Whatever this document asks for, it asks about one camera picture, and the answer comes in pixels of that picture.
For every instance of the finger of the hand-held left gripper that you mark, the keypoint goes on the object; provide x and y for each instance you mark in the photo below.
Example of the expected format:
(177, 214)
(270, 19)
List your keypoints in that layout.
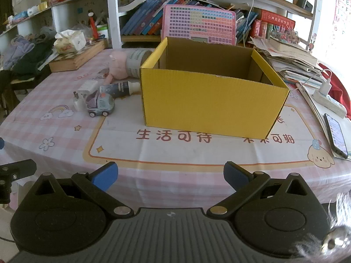
(16, 168)
(1, 143)

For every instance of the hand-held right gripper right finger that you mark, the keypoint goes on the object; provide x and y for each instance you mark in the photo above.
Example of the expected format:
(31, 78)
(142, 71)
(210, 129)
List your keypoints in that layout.
(235, 174)

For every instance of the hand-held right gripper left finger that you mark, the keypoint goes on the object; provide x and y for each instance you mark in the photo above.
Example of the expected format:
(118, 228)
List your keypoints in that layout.
(105, 176)

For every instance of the grey toy truck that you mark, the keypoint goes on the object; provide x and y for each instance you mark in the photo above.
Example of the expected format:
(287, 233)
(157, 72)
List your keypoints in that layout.
(101, 104)

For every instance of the white plug adapter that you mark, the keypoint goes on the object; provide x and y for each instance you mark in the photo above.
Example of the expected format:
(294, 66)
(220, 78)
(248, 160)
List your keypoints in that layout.
(79, 103)

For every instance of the yellow cardboard box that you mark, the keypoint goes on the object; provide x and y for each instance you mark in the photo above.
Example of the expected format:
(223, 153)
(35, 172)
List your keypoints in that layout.
(208, 101)

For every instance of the white cap spray bottle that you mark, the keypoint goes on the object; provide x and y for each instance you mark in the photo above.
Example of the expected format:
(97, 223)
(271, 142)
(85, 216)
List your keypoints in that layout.
(118, 89)

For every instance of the pink printed tablecloth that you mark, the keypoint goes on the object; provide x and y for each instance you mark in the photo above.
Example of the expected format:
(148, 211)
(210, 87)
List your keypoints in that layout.
(175, 150)

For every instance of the pile of dark clothes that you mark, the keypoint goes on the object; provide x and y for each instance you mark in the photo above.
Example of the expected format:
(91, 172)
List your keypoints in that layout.
(27, 57)

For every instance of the white notebooks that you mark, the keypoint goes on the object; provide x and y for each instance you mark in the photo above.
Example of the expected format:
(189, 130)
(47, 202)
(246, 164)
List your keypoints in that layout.
(319, 120)

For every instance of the black smartphone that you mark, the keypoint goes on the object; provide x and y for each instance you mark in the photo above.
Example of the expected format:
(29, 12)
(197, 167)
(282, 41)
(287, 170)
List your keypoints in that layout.
(336, 135)

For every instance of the pink plush toy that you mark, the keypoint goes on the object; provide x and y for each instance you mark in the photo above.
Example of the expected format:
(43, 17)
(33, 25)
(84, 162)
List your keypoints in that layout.
(118, 68)

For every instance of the wooden box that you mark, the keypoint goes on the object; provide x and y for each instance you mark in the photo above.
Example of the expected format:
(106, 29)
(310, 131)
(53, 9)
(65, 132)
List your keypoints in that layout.
(74, 59)

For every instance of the grey furry trim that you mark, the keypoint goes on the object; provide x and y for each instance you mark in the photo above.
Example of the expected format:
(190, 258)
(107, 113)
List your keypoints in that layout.
(340, 224)

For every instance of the white power strip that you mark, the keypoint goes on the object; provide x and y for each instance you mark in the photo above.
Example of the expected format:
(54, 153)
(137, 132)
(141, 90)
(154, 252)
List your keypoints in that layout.
(330, 104)

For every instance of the white tissue pack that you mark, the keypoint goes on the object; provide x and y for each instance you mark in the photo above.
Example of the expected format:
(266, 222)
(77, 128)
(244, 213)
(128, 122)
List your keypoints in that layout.
(70, 41)

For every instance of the white charger plug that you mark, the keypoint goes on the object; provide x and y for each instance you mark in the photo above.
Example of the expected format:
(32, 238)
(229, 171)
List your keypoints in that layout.
(325, 87)

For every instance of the stack of books and papers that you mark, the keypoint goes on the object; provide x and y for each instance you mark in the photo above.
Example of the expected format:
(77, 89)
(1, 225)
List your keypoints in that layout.
(290, 57)

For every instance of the red cloth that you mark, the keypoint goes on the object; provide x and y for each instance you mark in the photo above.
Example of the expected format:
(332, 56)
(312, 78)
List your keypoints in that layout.
(338, 87)

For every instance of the white jar green label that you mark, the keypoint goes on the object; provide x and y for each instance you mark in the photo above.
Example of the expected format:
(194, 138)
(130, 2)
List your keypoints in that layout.
(102, 32)

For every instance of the standing red books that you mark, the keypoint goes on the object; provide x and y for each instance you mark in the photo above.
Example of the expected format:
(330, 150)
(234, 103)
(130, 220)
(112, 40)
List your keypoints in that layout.
(257, 28)

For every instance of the colourful pop-up figures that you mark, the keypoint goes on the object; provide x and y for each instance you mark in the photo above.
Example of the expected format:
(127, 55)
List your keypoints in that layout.
(283, 35)

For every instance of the red white toy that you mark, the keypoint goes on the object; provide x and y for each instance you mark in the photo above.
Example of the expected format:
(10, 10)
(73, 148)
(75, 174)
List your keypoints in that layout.
(93, 26)

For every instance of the row of blue books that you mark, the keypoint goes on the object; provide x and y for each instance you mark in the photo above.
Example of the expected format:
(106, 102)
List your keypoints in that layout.
(142, 19)
(244, 23)

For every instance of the pink toy keyboard tablet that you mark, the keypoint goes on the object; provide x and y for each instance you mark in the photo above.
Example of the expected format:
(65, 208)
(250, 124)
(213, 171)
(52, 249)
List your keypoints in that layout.
(192, 22)

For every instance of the thick red dictionary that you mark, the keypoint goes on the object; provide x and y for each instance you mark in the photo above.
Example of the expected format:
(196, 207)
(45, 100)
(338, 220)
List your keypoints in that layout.
(277, 19)

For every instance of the white bookshelf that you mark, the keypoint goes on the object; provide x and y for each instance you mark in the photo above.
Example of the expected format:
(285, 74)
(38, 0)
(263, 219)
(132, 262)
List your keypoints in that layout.
(113, 11)

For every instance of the small black box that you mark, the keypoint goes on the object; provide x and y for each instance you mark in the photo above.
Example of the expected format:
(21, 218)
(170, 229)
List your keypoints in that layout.
(305, 3)

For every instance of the alphabet wall poster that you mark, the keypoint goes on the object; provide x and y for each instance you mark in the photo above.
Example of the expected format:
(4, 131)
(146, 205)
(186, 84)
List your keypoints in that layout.
(344, 8)

